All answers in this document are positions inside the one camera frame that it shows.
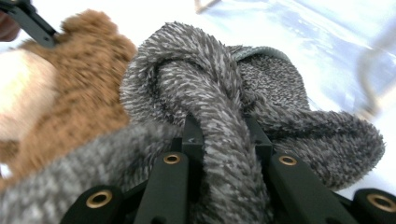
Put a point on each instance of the brown plush teddy bear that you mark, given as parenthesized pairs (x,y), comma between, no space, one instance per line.
(84,77)

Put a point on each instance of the grey fuzzy knit toy sweater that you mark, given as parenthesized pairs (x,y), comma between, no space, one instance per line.
(202,81)

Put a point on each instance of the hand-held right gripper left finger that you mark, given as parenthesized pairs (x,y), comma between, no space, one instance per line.
(193,140)

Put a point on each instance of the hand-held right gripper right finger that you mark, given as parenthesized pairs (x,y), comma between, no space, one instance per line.
(261,146)

